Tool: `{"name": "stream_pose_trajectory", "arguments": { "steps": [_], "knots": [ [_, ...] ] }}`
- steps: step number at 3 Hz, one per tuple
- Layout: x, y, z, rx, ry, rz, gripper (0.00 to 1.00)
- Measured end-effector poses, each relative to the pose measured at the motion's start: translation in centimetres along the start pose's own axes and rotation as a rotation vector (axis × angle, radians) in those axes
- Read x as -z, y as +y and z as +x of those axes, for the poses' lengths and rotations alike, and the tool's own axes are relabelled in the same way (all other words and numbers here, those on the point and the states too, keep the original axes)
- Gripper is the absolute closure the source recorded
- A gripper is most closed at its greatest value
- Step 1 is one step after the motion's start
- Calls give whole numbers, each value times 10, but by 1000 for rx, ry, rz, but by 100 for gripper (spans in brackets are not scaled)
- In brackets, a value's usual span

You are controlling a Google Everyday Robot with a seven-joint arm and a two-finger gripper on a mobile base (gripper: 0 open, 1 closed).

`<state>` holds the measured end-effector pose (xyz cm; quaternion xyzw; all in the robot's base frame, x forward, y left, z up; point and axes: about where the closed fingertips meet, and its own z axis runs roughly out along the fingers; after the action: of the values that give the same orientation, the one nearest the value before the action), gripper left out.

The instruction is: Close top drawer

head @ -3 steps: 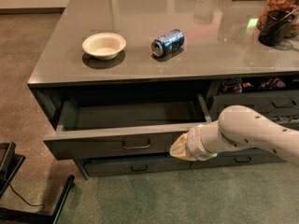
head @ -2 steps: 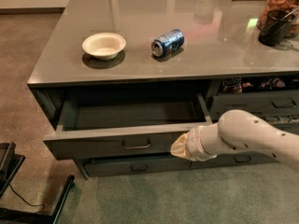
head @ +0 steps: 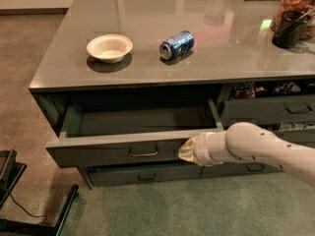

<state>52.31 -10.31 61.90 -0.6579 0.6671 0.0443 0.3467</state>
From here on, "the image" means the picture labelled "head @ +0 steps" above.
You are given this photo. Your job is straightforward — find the drawer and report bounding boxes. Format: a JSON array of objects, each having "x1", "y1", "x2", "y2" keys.
[
  {"x1": 201, "y1": 162, "x2": 281, "y2": 178},
  {"x1": 46, "y1": 99, "x2": 223, "y2": 168},
  {"x1": 220, "y1": 94, "x2": 315, "y2": 126},
  {"x1": 274, "y1": 130, "x2": 315, "y2": 148},
  {"x1": 89, "y1": 161, "x2": 203, "y2": 186}
]

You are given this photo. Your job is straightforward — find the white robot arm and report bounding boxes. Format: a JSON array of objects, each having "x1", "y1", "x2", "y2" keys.
[{"x1": 178, "y1": 122, "x2": 315, "y2": 186}]

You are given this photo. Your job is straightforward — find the snack bags in drawer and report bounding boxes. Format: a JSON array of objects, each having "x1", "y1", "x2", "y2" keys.
[{"x1": 232, "y1": 79, "x2": 315, "y2": 98}]

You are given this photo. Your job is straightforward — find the grey drawer cabinet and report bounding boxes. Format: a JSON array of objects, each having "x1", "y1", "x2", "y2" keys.
[{"x1": 30, "y1": 0, "x2": 315, "y2": 187}]

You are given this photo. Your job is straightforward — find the blue soda can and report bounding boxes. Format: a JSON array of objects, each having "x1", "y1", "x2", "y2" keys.
[{"x1": 159, "y1": 30, "x2": 195, "y2": 60}]

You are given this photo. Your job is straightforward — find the white bowl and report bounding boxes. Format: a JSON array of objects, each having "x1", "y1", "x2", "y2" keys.
[{"x1": 87, "y1": 34, "x2": 133, "y2": 64}]

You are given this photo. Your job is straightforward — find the black cup with utensils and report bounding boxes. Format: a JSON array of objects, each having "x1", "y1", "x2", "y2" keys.
[{"x1": 272, "y1": 10, "x2": 311, "y2": 49}]

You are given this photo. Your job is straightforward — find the glass snack jar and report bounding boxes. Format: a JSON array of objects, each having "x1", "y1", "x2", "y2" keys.
[{"x1": 271, "y1": 0, "x2": 315, "y2": 40}]

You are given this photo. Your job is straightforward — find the black metal stand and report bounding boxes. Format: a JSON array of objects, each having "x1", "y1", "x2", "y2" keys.
[{"x1": 1, "y1": 150, "x2": 80, "y2": 227}]

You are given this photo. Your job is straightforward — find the black cable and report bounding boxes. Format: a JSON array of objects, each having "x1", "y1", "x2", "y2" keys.
[{"x1": 0, "y1": 185, "x2": 49, "y2": 220}]

